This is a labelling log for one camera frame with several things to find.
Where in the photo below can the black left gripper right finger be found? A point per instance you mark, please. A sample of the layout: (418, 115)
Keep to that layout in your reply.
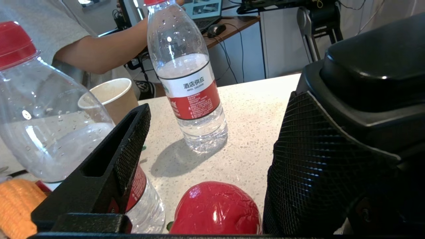
(395, 212)

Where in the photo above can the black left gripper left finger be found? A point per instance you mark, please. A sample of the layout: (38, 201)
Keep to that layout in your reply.
(99, 186)

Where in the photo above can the black electric kettle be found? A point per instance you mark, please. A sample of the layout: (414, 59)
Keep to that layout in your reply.
(365, 66)

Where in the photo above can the clear water bottle red cap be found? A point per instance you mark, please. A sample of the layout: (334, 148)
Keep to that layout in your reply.
(189, 99)
(49, 132)

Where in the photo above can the orange toy corn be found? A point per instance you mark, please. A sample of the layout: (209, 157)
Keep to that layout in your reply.
(16, 205)

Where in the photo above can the brown paper cup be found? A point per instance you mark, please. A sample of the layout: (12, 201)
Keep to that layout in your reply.
(114, 96)

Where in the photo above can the red toy apple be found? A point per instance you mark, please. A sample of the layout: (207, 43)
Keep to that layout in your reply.
(215, 209)

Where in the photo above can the person in grey t-shirt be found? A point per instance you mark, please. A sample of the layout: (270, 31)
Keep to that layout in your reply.
(99, 53)

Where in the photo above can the black computer mouse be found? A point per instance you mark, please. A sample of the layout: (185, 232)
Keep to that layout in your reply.
(216, 30)

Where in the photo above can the open laptop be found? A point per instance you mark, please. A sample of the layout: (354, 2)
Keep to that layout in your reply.
(202, 10)

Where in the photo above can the black robot stand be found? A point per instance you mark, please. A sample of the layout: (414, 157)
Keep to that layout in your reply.
(318, 20)

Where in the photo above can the brown wooden desk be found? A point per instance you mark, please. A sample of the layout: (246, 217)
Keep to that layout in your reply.
(239, 23)

